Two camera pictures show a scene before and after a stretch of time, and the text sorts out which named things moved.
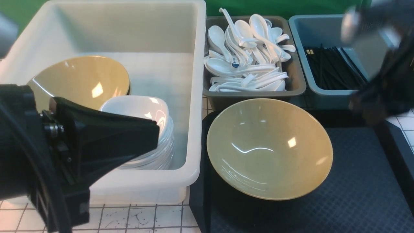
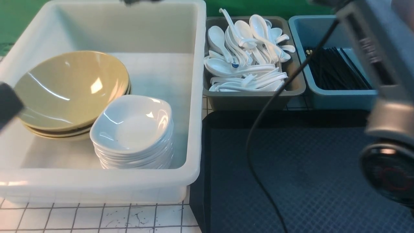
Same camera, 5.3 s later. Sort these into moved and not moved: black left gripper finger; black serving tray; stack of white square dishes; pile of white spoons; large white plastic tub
Moved: black left gripper finger
Not moved: stack of white square dishes; large white plastic tub; black serving tray; pile of white spoons
